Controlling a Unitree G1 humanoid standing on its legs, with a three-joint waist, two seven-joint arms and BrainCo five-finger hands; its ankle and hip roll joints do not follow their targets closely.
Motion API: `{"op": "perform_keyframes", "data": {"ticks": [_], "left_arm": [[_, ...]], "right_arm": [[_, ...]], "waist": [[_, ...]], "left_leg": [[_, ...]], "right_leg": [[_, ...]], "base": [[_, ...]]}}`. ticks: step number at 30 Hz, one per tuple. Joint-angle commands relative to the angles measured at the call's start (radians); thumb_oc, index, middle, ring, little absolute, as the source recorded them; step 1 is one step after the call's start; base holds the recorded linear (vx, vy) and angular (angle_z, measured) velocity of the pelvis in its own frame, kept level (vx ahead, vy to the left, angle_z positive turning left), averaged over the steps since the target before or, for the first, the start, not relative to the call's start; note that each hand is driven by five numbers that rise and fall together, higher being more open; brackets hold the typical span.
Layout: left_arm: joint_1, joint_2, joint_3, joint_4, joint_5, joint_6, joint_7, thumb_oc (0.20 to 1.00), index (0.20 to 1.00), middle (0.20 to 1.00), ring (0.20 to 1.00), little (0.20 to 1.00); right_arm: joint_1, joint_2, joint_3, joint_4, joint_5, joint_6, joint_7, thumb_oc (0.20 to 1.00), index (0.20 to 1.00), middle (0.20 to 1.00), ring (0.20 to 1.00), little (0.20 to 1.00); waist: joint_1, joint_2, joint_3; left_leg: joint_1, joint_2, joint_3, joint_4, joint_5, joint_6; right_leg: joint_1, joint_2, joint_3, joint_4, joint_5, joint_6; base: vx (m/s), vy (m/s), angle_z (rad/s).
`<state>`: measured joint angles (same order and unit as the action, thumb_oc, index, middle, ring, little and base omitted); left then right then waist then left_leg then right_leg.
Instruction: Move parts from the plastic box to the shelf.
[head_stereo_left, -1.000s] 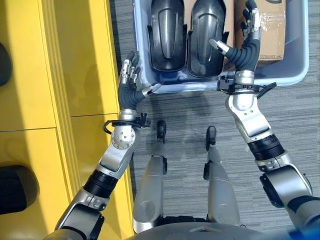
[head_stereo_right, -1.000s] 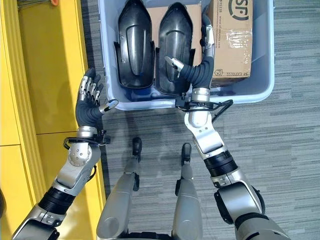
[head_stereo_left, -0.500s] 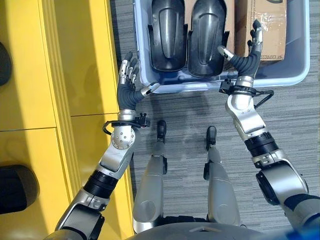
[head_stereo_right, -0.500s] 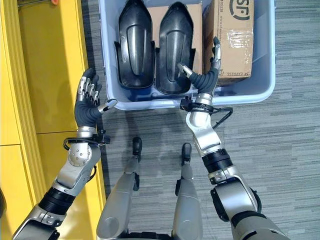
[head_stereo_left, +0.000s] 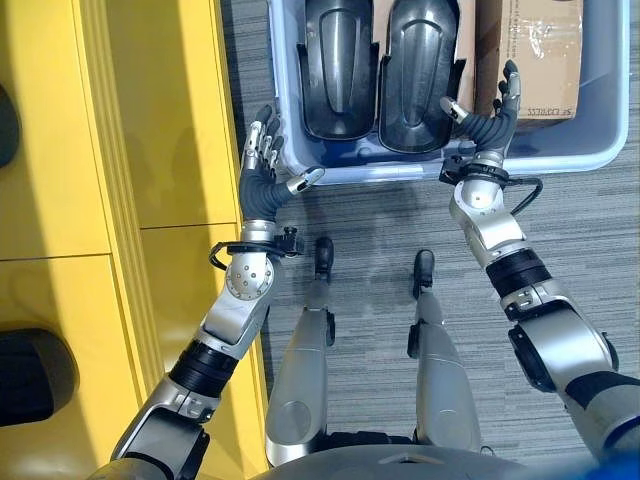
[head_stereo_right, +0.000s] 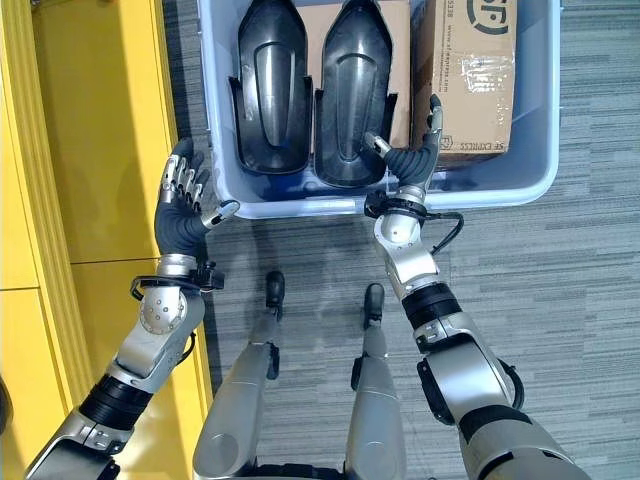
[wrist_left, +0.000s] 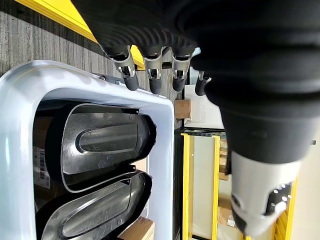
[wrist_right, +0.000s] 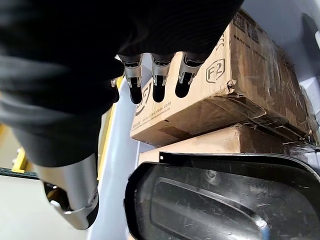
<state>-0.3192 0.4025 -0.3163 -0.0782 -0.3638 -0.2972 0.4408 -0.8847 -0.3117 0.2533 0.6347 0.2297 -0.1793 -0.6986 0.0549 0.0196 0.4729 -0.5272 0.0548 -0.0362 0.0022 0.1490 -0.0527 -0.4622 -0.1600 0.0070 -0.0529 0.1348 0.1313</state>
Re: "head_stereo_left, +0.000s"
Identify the yellow metal shelf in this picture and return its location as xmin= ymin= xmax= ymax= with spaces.
xmin=0 ymin=0 xmax=271 ymax=480

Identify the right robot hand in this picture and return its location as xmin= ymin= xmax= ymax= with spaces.
xmin=439 ymin=59 xmax=522 ymax=152

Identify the black sole-shaped part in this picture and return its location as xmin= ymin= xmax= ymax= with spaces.
xmin=0 ymin=83 xmax=21 ymax=169
xmin=377 ymin=0 xmax=467 ymax=155
xmin=296 ymin=0 xmax=382 ymax=142
xmin=0 ymin=328 xmax=81 ymax=428

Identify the silver robot leg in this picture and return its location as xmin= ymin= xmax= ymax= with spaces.
xmin=264 ymin=236 xmax=337 ymax=468
xmin=407 ymin=249 xmax=483 ymax=453

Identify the silver right robot leg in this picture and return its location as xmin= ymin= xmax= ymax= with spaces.
xmin=407 ymin=249 xmax=483 ymax=453

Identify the silver left robot leg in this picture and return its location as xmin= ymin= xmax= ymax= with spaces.
xmin=264 ymin=236 xmax=337 ymax=468

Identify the pale blue plastic box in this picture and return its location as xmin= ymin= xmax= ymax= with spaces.
xmin=267 ymin=0 xmax=631 ymax=186

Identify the grey robot torso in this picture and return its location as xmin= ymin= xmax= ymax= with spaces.
xmin=249 ymin=432 xmax=601 ymax=480

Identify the brown cardboard box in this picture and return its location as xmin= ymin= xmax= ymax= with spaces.
xmin=474 ymin=0 xmax=585 ymax=121

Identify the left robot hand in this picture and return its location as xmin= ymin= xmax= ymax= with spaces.
xmin=238 ymin=104 xmax=326 ymax=223

